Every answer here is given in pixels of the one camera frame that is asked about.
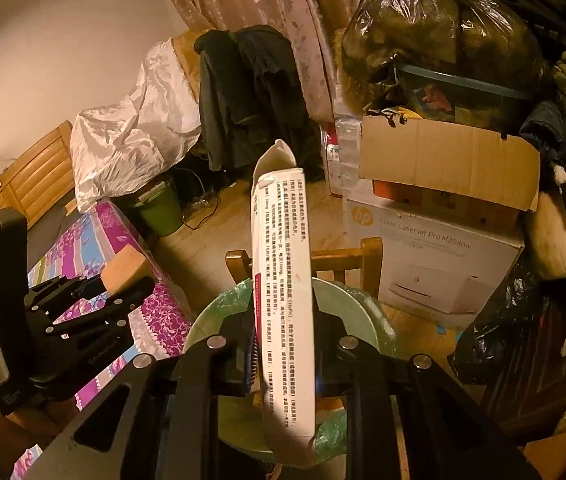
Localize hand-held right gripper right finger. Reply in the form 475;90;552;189
312;295;536;480

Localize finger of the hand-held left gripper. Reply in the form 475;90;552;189
46;275;157;335
23;274;110;317

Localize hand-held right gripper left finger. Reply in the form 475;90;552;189
23;335;260;480

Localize bin with green liner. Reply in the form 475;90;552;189
182;274;396;468

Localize white printed long box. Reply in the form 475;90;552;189
251;139;320;467

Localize person's left forearm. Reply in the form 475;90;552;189
0;397;64;458

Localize floral striped bed sheet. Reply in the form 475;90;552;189
10;199;196;480

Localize grey mattress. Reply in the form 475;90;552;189
26;199;89;266

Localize wooden chair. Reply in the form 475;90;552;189
224;236;384;287

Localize green bucket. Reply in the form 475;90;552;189
128;179;185;237

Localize wooden headboard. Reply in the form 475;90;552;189
0;120;76;273

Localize white printer carton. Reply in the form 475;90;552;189
340;180;528;332

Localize white and red carton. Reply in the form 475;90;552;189
319;114;365;197

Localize large white satin quilt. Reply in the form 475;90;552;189
70;39;203;214

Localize black plastic bag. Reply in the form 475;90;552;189
447;257;566;413

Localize open brown cardboard box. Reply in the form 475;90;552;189
357;114;542;213

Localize dark jacket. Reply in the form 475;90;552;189
194;24;316;183

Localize cream cushion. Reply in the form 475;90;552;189
523;204;566;282

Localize blue rimmed storage bin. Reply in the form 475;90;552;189
390;61;536;128

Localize full translucent garbage bag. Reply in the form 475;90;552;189
339;0;550;113

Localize floral pink curtain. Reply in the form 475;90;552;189
152;0;381;123

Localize black floor cable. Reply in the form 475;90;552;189
175;167;226;232

